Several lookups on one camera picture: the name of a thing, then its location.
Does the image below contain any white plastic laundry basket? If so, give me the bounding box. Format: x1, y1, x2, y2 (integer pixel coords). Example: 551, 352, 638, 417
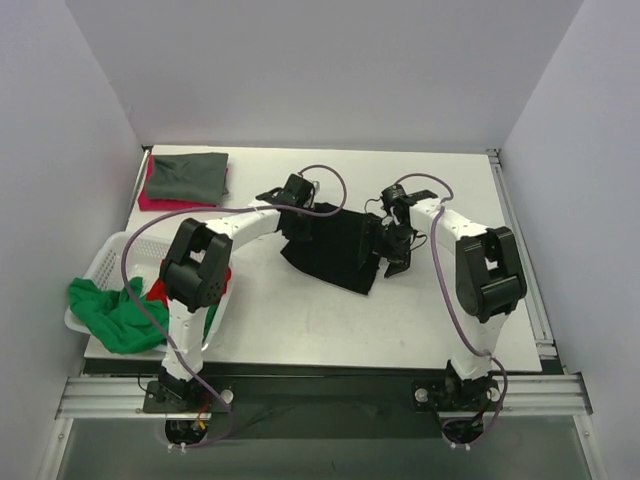
63, 231, 231, 359

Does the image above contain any red t-shirt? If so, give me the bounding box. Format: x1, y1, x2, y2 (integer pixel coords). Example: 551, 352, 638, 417
145, 268, 232, 309

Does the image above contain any black t-shirt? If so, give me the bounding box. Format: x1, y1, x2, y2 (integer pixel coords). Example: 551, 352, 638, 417
279, 202, 380, 295

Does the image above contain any aluminium frame rail front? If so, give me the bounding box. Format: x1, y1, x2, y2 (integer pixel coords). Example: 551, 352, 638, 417
56, 374, 593, 419

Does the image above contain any aluminium frame rail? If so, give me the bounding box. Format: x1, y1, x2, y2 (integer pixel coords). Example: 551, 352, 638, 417
56, 374, 593, 419
486, 149, 565, 375

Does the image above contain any aluminium frame rail right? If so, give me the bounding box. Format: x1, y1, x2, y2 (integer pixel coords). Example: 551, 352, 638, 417
486, 149, 565, 375

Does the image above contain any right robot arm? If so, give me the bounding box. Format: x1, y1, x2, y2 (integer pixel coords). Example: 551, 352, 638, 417
372, 183, 527, 408

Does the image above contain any green t-shirt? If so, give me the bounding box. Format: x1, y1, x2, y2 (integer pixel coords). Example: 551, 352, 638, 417
68, 277, 218, 355

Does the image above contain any folded magenta t-shirt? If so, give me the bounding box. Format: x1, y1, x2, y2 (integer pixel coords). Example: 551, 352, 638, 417
137, 154, 230, 213

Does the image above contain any folded grey t-shirt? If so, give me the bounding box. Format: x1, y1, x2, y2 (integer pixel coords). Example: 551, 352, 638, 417
145, 152, 231, 206

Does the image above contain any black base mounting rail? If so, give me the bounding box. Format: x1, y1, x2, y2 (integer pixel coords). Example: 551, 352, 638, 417
84, 359, 504, 447

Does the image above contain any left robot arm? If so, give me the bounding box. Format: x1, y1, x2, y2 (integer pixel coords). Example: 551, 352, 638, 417
159, 174, 319, 412

